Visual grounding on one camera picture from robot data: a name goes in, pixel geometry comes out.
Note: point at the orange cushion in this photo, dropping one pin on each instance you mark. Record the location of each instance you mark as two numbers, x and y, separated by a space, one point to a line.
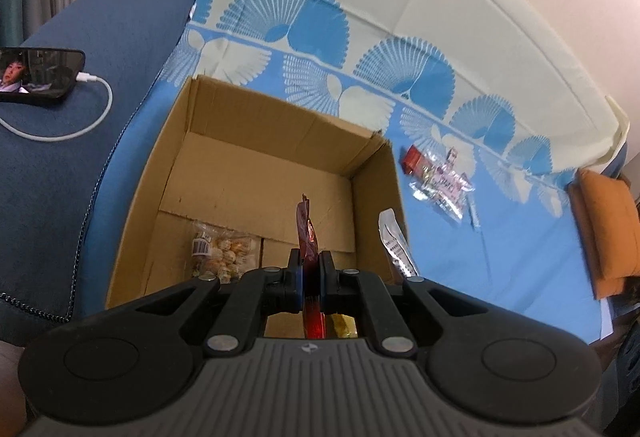
607 227

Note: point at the blue fan-print sheet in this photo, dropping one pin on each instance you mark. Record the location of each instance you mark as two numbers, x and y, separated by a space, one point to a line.
525 277

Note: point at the small red white candy packet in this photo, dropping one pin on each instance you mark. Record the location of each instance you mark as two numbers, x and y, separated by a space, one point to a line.
453 154

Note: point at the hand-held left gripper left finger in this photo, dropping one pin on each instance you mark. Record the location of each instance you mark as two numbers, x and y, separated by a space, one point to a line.
298 273

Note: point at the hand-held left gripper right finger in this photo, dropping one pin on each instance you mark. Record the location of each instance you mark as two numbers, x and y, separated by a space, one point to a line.
324 273

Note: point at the white barcode packet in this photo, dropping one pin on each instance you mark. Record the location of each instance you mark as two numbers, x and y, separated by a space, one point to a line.
395 242

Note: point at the clear bag of candies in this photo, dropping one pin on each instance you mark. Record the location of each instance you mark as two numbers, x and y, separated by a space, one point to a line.
445 184

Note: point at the shiny red snack packet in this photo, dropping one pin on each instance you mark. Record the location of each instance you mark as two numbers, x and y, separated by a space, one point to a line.
307 229

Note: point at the blue sofa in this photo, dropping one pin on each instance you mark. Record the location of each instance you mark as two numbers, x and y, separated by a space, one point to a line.
60 192

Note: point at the brown cardboard box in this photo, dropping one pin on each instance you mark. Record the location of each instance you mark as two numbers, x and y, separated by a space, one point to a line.
240 167

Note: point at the light blue stick packet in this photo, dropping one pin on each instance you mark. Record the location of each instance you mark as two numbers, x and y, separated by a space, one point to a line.
472 212

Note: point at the black smartphone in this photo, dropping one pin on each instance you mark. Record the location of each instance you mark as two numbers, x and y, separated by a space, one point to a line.
55 67

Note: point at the yellow candy packet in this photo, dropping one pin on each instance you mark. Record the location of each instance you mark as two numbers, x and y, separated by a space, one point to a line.
345 324

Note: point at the clear bag of coated peanuts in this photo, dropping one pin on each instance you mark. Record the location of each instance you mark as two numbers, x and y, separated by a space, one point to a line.
222 252

